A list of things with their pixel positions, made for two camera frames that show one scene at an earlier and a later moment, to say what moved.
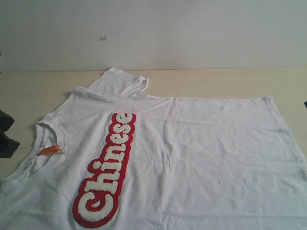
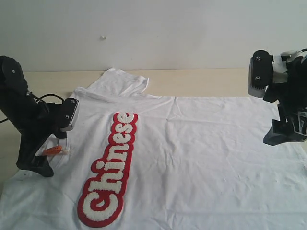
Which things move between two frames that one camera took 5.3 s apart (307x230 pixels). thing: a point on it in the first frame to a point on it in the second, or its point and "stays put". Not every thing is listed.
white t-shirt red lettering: (113, 158) stays put
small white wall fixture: (102, 38) stays put
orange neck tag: (50, 150) stays put
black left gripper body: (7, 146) to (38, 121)
